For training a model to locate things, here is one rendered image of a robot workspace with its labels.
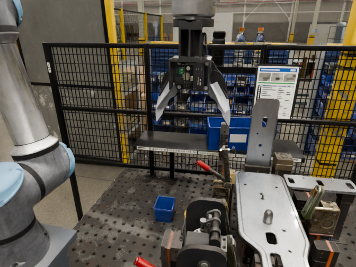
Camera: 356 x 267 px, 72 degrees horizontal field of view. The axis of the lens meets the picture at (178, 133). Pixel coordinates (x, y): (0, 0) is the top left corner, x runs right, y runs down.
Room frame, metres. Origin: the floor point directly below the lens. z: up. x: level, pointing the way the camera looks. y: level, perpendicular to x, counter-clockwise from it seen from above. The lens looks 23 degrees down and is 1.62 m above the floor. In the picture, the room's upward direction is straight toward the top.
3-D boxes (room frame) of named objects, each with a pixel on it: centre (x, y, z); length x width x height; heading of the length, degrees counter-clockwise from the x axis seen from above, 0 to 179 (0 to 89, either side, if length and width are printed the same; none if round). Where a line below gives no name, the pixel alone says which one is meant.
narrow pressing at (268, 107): (1.06, -0.39, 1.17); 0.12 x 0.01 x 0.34; 80
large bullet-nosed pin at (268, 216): (0.68, -0.32, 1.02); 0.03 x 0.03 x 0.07
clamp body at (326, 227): (0.71, -0.53, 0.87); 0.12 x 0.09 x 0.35; 80
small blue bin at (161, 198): (1.04, 0.07, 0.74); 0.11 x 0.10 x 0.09; 170
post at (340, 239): (0.89, -0.74, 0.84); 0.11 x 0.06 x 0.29; 80
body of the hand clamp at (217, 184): (0.83, -0.17, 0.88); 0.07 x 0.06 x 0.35; 80
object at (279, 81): (1.33, -0.53, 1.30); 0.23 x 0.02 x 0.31; 80
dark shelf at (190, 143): (1.26, -0.21, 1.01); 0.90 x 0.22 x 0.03; 80
